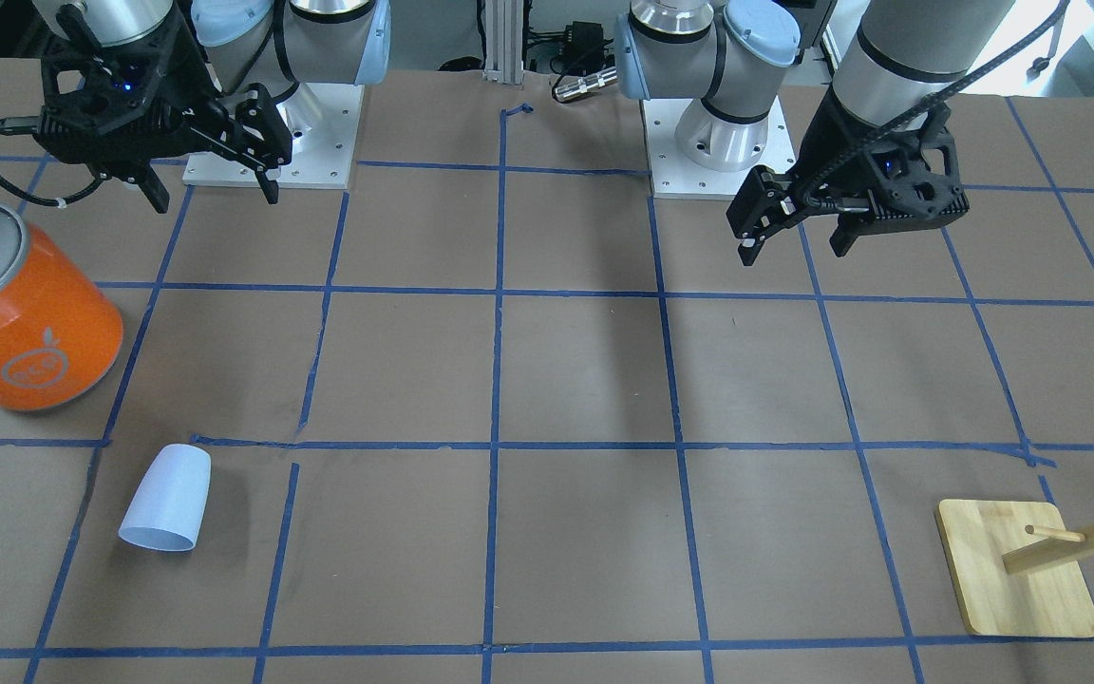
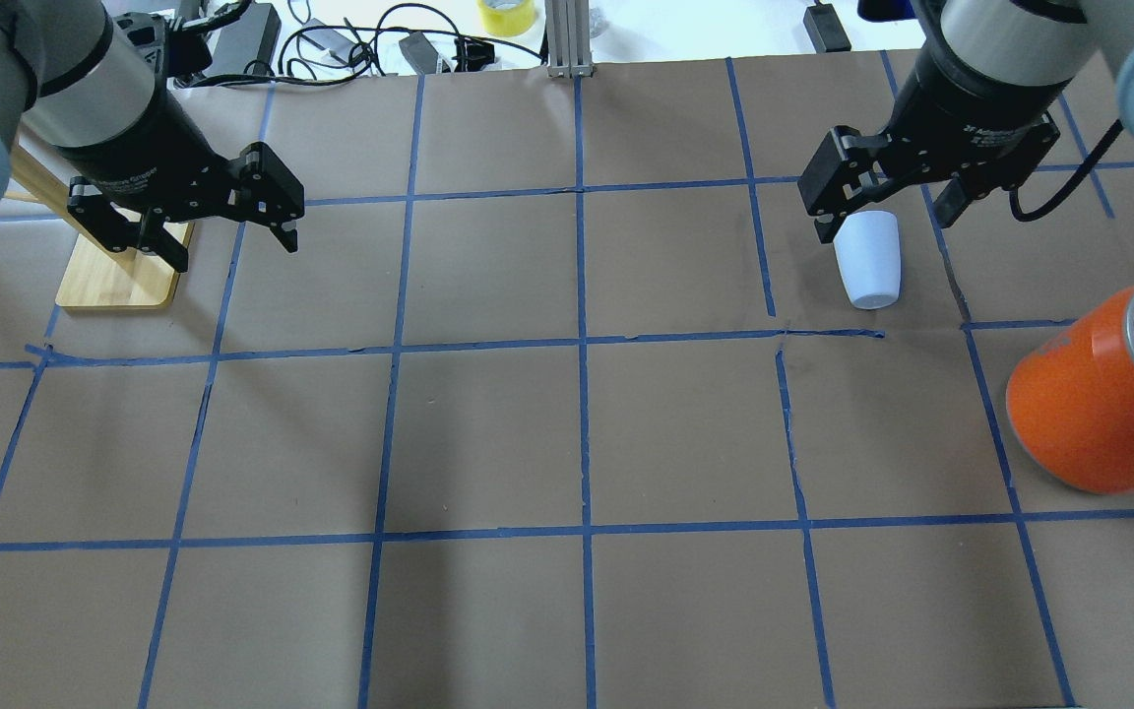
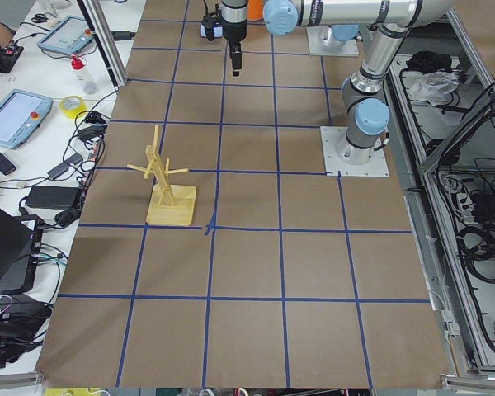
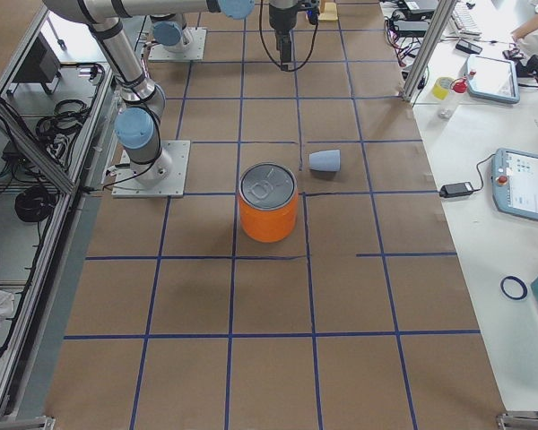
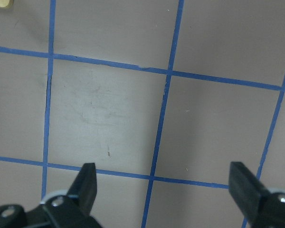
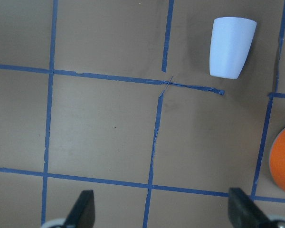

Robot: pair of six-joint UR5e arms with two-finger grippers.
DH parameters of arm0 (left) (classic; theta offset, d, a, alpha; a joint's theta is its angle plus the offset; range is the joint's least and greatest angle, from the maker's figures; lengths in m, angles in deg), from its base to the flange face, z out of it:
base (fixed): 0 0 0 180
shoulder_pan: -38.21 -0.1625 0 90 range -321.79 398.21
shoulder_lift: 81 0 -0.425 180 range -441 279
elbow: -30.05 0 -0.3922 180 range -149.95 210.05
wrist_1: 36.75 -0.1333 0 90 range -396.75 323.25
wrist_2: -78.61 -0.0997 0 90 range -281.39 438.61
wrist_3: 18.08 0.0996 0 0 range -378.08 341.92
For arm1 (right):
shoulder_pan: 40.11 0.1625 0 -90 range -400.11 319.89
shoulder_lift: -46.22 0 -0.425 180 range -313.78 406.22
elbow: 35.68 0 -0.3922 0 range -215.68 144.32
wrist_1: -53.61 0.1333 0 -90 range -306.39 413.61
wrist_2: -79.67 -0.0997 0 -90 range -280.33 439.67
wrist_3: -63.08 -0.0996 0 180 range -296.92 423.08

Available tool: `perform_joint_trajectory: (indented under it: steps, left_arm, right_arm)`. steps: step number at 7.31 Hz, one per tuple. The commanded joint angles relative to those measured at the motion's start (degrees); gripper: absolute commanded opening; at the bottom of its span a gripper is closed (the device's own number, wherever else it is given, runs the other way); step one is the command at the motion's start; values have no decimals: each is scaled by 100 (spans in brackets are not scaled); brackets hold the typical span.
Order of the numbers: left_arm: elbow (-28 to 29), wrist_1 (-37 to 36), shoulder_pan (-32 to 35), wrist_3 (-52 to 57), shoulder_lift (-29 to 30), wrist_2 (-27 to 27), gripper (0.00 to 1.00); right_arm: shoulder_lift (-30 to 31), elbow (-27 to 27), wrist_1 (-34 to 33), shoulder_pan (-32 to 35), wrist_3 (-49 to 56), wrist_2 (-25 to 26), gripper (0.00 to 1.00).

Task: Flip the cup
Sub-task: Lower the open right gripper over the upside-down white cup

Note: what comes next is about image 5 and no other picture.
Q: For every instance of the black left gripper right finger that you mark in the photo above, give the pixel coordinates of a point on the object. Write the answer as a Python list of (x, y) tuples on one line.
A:
[(246, 190)]

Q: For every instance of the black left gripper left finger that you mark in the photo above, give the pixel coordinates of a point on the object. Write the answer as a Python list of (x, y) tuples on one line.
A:
[(83, 189)]

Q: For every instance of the wooden cup rack stand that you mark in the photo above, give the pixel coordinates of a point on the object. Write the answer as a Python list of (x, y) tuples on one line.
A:
[(5, 4)]

